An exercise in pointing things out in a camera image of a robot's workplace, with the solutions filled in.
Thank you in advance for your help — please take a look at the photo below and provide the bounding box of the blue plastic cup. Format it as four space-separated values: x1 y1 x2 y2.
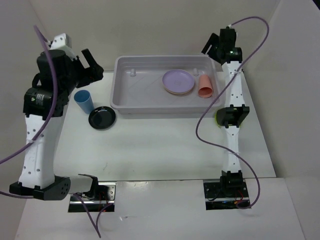
73 90 95 114

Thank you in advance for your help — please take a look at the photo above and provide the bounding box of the coral plastic cup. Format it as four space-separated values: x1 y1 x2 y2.
198 74 213 98

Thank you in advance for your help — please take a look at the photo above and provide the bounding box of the purple plastic plate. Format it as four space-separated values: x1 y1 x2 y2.
162 69 195 93

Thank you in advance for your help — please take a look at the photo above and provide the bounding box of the orange plastic plate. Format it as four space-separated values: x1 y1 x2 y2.
164 88 193 96

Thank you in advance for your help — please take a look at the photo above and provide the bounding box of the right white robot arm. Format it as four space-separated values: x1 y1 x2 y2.
201 26 250 197

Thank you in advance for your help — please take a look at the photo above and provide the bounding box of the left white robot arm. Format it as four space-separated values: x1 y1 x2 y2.
9 49 104 201

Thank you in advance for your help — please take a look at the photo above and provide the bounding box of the lavender plastic bin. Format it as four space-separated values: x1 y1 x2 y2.
110 55 225 114

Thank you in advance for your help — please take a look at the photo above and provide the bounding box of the black plate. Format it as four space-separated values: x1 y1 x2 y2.
88 106 116 130

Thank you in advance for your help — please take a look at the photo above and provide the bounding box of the green plastic plate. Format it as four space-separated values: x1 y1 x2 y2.
214 111 221 128

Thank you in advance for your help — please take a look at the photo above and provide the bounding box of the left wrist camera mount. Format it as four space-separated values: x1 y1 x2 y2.
49 33 77 61

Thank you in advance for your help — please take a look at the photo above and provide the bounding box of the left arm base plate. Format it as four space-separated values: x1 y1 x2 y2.
68 181 117 213

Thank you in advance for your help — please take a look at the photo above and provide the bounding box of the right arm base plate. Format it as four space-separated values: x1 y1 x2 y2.
203 179 251 211

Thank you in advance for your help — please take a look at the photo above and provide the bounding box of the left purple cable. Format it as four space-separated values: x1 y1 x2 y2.
0 24 116 238

